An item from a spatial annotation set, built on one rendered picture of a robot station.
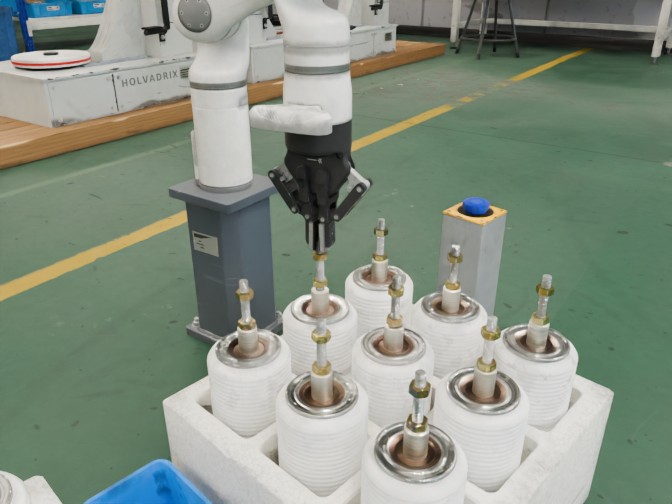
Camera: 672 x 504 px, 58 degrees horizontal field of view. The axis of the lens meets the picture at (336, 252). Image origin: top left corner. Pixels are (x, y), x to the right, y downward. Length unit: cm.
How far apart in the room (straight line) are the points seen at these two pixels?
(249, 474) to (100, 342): 64
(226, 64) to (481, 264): 50
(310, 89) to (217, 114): 38
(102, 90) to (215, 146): 169
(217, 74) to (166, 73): 189
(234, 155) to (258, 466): 54
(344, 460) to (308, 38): 42
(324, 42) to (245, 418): 41
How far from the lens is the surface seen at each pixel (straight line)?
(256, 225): 106
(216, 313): 113
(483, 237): 90
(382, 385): 68
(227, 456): 69
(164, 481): 80
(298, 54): 64
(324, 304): 76
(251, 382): 68
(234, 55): 102
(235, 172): 103
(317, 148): 65
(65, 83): 259
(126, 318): 130
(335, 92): 64
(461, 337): 76
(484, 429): 63
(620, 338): 129
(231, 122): 101
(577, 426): 76
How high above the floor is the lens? 65
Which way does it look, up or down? 26 degrees down
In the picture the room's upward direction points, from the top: straight up
